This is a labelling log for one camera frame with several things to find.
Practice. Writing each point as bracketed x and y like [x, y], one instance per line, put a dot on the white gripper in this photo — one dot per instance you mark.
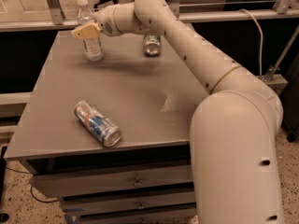
[105, 20]

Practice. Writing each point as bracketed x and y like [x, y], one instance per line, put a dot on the clear plastic water bottle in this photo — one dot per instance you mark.
[92, 46]

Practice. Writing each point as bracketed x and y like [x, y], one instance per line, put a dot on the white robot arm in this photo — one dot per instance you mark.
[232, 134]

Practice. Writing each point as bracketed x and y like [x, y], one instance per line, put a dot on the green soda can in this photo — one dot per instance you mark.
[152, 45]

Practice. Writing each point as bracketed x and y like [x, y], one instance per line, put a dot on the redbull can lying down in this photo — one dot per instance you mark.
[101, 127]

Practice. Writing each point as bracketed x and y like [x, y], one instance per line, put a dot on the grey drawer cabinet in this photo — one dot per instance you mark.
[146, 178]

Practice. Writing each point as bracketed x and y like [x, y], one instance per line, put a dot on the metal railing frame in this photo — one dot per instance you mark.
[218, 13]

